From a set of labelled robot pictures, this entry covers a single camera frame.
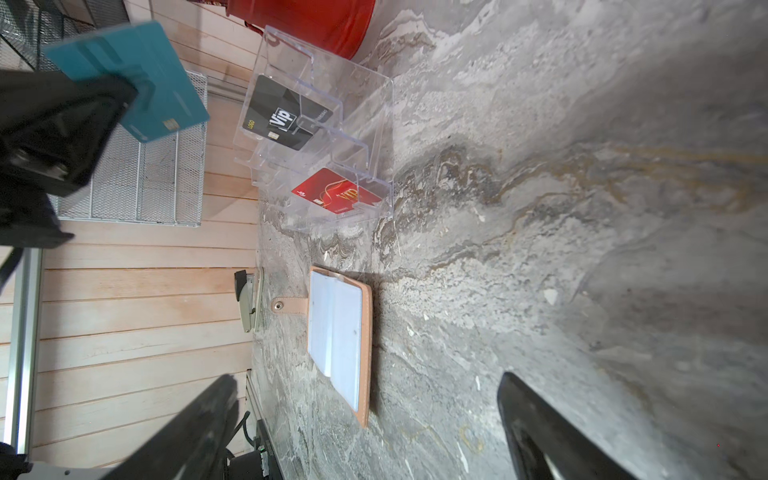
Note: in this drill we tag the red pencil cup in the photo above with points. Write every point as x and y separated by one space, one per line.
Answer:
337 26

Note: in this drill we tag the teal credit card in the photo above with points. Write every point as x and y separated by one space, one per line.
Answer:
141 53

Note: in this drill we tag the pink card holder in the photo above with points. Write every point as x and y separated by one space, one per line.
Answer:
342 336

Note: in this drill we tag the red credit card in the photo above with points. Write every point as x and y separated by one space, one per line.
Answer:
334 193

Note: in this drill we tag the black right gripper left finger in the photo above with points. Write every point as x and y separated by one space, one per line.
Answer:
193 444

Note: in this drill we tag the white wire mesh shelf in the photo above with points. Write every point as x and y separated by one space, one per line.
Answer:
157 183

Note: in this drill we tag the aluminium frame rail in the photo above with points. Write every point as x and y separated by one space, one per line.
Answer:
21 389

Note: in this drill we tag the clear acrylic organizer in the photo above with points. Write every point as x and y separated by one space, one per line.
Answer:
354 143

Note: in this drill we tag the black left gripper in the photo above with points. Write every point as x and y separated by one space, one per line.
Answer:
54 131

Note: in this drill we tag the black wire mesh basket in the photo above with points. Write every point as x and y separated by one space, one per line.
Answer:
28 26

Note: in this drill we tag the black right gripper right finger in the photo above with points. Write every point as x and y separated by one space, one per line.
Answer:
545 445

